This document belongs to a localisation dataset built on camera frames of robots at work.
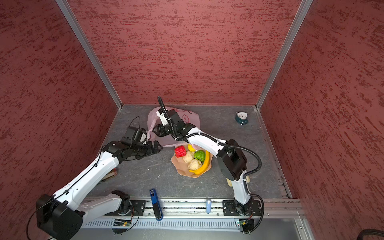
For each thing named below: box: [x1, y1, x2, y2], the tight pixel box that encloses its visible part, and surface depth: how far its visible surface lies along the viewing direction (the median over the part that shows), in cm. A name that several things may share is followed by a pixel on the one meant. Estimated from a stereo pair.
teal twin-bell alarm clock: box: [235, 111, 249, 126], surface depth 112 cm
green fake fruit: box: [193, 150, 206, 164], surface depth 87 cm
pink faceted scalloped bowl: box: [170, 147, 214, 178], surface depth 87 cm
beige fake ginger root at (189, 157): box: [183, 150, 194, 164], surface depth 89 cm
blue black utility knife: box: [149, 188, 164, 222], surface depth 76 cm
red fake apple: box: [174, 145, 187, 158], surface depth 87 cm
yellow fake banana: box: [189, 150, 210, 175], surface depth 84 cm
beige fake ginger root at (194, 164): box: [187, 159, 202, 170], surface depth 85 cm
